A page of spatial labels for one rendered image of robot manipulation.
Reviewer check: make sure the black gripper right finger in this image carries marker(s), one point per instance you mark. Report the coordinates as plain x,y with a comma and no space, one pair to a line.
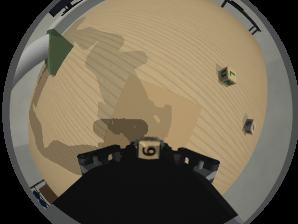
202,164

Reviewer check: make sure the tan square mat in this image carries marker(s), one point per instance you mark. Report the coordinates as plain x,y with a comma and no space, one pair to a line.
144,109

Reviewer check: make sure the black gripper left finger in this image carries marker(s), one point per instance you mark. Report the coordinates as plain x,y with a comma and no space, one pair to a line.
98,157

